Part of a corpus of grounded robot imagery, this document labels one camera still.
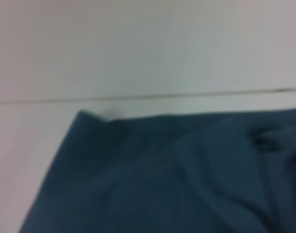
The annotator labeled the teal t-shirt with FREE! print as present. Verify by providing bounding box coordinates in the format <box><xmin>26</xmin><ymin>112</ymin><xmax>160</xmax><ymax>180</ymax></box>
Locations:
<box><xmin>18</xmin><ymin>107</ymin><xmax>296</xmax><ymax>233</ymax></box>

